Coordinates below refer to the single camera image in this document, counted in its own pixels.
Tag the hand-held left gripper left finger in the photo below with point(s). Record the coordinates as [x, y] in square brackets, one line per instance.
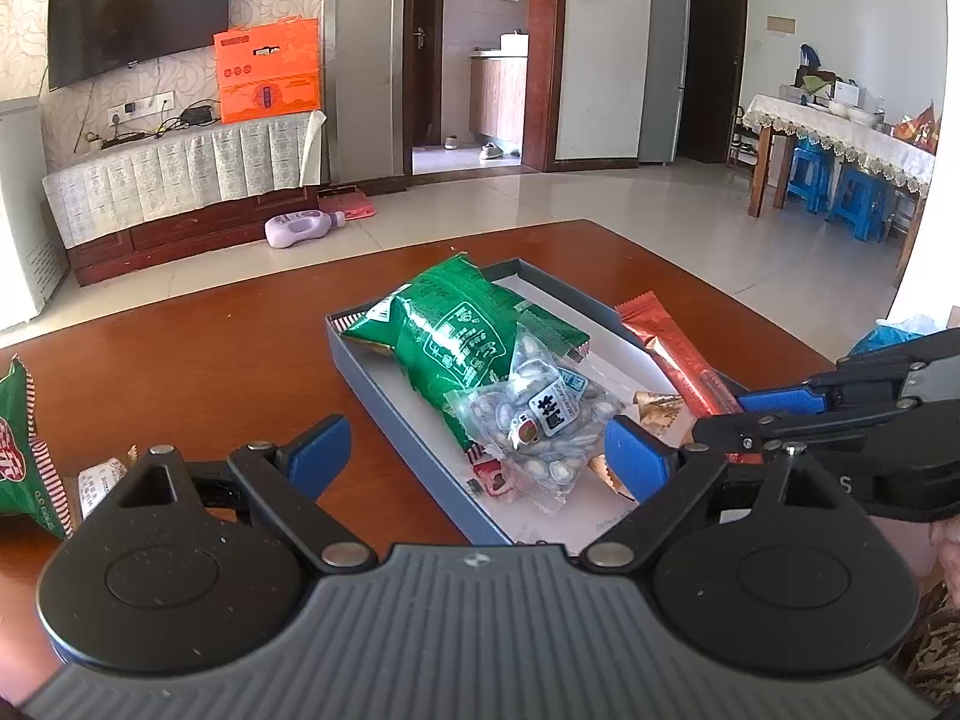
[322, 450]

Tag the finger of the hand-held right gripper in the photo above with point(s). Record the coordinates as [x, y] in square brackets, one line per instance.
[750, 431]
[780, 399]

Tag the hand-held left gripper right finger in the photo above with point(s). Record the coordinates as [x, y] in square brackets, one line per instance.
[637, 457]

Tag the grey shallow box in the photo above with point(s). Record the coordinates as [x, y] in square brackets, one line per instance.
[375, 360]

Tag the long red snack packet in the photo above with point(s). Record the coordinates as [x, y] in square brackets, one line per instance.
[675, 352]

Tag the clear packet of silver candies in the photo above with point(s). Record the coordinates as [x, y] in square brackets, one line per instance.
[525, 420]

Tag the person's right forearm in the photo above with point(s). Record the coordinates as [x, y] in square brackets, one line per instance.
[946, 555]

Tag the tan bread packet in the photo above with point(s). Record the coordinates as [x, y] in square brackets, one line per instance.
[611, 476]

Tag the brown patterned snack packet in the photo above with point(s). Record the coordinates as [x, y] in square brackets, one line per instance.
[660, 409]

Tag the blue plastic bag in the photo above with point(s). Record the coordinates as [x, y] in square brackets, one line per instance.
[892, 334]

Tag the person's patterned clothing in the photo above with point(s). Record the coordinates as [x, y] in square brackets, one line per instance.
[934, 637]

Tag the green striped-edge snack bag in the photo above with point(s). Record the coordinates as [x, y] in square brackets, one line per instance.
[442, 330]

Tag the blue plastic stool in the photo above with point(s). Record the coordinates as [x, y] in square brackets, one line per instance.
[808, 176]
[861, 202]

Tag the small beige snack packet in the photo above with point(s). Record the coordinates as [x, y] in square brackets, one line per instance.
[105, 480]

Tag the purple plastic bottle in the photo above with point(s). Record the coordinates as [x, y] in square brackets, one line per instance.
[300, 230]

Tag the wooden dining table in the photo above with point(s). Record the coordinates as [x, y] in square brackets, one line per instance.
[759, 172]

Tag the pink flat object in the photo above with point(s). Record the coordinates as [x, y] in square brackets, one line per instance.
[346, 206]

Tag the brown wooden television cabinet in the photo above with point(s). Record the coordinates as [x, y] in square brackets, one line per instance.
[187, 240]

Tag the white lace tablecloth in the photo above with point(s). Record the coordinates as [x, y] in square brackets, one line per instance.
[825, 131]

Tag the green bag with red print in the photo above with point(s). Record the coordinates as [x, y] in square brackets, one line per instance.
[22, 457]

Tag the orange snack bag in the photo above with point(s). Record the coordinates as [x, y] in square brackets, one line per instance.
[919, 127]

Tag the white box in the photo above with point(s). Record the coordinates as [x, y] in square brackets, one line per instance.
[846, 94]

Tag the white lace cabinet cloth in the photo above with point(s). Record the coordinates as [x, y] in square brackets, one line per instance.
[180, 172]

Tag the dark wooden door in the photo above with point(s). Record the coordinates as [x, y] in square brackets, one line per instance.
[716, 67]

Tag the grey refrigerator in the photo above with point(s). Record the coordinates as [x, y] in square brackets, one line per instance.
[664, 75]

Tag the black power adapter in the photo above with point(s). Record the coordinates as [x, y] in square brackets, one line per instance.
[199, 115]

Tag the white chest freezer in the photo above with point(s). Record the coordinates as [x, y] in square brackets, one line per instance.
[26, 217]

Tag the orange cardboard box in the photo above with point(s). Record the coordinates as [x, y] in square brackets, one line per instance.
[266, 71]

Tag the wooden kitchen cabinet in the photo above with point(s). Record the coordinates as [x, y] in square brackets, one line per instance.
[499, 97]

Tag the brown wooden door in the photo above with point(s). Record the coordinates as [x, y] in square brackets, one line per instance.
[424, 52]

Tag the black television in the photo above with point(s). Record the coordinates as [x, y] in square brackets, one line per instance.
[135, 15]

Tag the white wall socket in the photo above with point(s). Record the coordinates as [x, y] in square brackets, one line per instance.
[139, 106]

